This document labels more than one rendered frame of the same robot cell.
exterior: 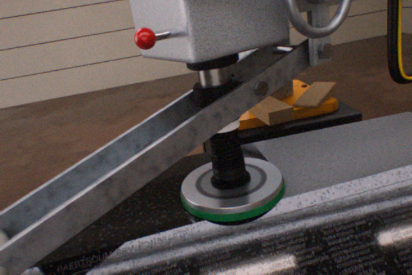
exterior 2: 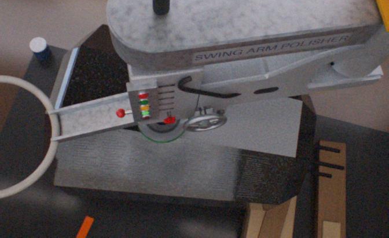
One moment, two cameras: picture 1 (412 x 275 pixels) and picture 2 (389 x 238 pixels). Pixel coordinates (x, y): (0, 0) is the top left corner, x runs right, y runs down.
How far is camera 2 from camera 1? 144 cm
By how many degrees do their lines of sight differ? 52
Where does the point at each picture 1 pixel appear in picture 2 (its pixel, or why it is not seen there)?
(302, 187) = (191, 135)
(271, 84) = not seen: hidden behind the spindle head
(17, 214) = (62, 112)
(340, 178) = (212, 139)
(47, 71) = not seen: outside the picture
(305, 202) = (187, 143)
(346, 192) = (208, 147)
